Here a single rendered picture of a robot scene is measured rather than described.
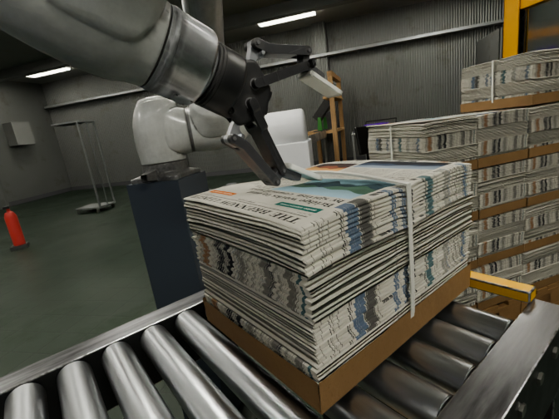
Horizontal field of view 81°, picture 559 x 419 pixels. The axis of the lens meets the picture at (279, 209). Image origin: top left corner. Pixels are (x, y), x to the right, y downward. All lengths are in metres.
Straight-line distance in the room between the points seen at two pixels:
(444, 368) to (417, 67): 8.56
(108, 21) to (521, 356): 0.58
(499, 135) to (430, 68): 7.29
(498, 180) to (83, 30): 1.64
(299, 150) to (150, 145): 3.09
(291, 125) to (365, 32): 5.14
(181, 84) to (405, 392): 0.44
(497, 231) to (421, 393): 1.42
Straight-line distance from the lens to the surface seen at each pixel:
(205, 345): 0.59
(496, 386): 0.50
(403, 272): 0.49
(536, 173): 1.95
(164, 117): 1.17
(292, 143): 4.13
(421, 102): 8.88
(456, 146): 1.55
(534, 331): 0.61
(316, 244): 0.33
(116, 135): 11.36
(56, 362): 0.69
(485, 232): 1.77
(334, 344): 0.41
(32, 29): 0.36
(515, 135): 1.81
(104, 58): 0.36
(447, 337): 0.57
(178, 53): 0.37
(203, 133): 1.16
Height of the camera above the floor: 1.12
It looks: 14 degrees down
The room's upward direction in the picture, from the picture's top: 8 degrees counter-clockwise
